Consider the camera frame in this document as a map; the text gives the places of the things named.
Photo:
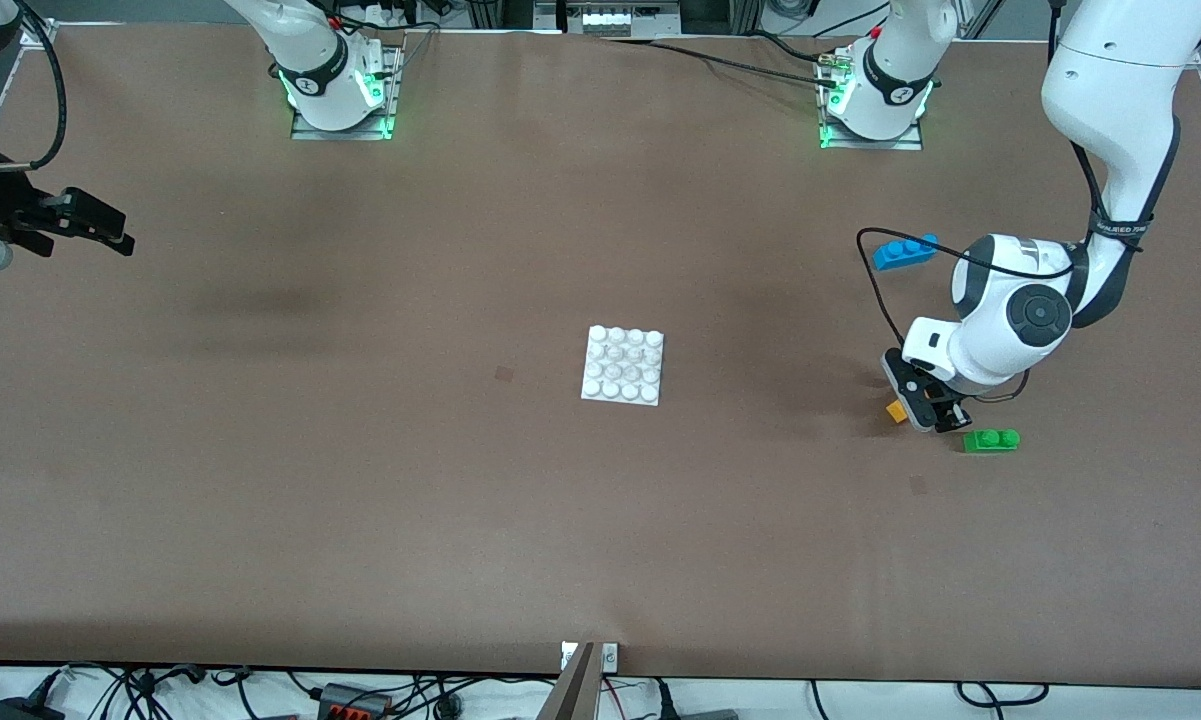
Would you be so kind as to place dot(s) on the black power adapter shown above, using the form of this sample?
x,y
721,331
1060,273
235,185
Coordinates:
x,y
20,711

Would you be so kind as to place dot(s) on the small white bracket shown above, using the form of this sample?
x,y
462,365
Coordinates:
x,y
610,656
568,656

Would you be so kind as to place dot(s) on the yellow two-stud block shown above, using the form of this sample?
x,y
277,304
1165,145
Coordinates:
x,y
896,411

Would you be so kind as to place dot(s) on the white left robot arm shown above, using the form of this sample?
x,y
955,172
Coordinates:
x,y
1110,80

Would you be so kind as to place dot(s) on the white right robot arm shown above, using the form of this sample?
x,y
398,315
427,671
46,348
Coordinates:
x,y
310,60

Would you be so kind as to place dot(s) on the green two-stud block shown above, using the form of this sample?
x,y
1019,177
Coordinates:
x,y
990,441

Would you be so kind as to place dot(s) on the black box orange connectors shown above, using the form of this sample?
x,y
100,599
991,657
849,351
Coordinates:
x,y
355,703

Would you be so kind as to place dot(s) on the white power strip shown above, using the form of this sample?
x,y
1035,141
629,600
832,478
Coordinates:
x,y
620,20

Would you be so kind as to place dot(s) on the aluminium frame profile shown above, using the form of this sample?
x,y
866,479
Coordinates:
x,y
38,35

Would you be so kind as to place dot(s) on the blue three-stud block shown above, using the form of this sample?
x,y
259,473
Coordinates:
x,y
900,256

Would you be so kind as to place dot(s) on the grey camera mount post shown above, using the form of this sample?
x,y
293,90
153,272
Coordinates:
x,y
572,695

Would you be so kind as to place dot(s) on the white studded base plate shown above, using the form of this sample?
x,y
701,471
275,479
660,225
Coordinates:
x,y
622,365

